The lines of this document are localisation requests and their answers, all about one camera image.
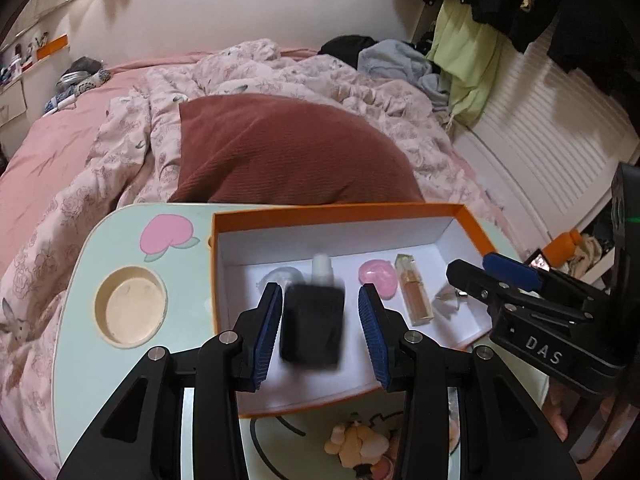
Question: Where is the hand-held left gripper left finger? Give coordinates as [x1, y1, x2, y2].
[57, 281, 285, 480]

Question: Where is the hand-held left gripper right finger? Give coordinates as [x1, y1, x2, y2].
[357, 282, 581, 480]

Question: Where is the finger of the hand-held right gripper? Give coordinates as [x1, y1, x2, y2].
[446, 259, 592, 327]
[482, 252, 608, 311]

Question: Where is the black bottle with white cap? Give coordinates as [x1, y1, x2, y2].
[279, 252, 347, 367]

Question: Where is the clear heart-shaped case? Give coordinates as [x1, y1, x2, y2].
[257, 266, 306, 293]

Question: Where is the orange cardboard box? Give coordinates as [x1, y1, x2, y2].
[207, 202, 498, 418]

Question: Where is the person's right hand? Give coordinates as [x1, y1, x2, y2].
[542, 385, 583, 443]

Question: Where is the small silver clear trinket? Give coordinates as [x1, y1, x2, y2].
[432, 285, 471, 311]

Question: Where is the gold perfume bottle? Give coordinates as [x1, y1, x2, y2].
[395, 253, 433, 326]

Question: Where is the pink heart-shaped case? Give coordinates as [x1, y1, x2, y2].
[357, 259, 401, 297]

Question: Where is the beige cloth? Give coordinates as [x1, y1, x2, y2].
[570, 234, 608, 273]

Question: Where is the beige plush toy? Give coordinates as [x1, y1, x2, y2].
[324, 420, 393, 480]

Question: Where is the mint cartoon lap desk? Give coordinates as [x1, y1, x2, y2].
[52, 202, 551, 480]

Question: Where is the lime green garment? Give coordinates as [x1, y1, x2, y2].
[427, 0, 506, 128]

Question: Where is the pink floral duvet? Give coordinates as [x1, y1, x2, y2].
[0, 37, 501, 396]

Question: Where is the black clothing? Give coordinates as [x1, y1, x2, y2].
[319, 35, 378, 58]

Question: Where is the pink bed sheet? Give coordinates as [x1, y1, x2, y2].
[0, 55, 196, 271]

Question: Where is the patterned clothes pile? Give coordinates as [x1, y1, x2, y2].
[42, 56, 111, 113]

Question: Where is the white cabinet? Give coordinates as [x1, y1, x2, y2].
[0, 82, 28, 128]

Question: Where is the small orange shelf box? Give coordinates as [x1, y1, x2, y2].
[36, 34, 69, 61]

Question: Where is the maroon corduroy pillow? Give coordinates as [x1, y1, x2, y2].
[170, 94, 425, 206]

